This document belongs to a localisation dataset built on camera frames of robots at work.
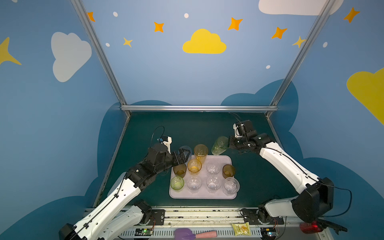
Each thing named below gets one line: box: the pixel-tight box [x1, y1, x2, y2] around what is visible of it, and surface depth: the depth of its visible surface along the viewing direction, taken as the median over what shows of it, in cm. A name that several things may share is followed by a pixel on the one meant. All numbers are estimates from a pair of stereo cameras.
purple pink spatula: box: [174, 228, 218, 240], surface depth 71 cm
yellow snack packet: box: [231, 222, 251, 237], surface depth 72 cm
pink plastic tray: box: [169, 155, 237, 200], surface depth 85 cm
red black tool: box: [299, 219, 348, 235], surface depth 63 cm
